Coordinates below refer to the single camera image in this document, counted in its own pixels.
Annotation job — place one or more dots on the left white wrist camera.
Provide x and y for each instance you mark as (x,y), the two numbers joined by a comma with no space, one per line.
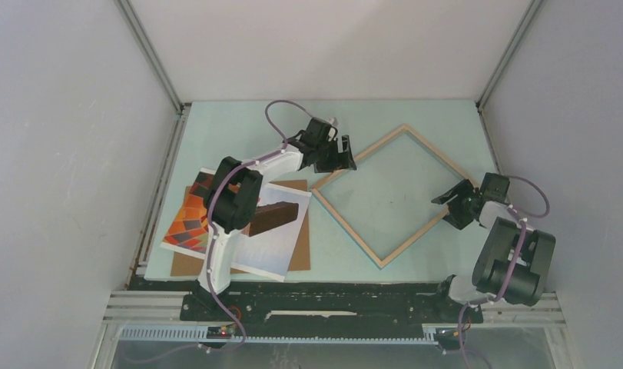
(333,123)

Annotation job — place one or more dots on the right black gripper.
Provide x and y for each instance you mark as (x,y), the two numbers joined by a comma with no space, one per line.
(454,217)

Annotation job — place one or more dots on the dark brown wooden block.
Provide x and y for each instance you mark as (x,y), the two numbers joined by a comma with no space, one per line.
(271,216)

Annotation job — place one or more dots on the left corner aluminium post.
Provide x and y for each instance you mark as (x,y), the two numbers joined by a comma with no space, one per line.
(137,29)

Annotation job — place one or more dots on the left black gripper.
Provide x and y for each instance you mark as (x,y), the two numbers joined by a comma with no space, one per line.
(342,161)

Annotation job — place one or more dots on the corner aluminium post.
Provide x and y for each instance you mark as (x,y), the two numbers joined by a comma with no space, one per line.
(515,42)
(137,29)

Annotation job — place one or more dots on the right corner aluminium post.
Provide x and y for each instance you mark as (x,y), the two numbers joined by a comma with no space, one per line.
(515,42)

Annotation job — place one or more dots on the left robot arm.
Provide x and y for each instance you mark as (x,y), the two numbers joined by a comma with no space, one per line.
(231,198)

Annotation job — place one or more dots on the aluminium mounting profile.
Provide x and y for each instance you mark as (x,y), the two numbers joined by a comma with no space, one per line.
(154,316)

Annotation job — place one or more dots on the brown backing board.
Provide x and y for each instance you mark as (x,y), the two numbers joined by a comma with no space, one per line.
(301,249)

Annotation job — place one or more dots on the wooden picture frame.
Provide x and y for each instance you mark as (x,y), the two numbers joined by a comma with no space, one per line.
(385,205)

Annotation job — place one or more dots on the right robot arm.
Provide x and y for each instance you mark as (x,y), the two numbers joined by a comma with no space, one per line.
(515,259)

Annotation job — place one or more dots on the colourful balloon photo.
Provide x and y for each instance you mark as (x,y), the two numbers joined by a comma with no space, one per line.
(270,249)

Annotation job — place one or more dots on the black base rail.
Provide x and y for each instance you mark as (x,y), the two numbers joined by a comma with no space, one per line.
(340,311)

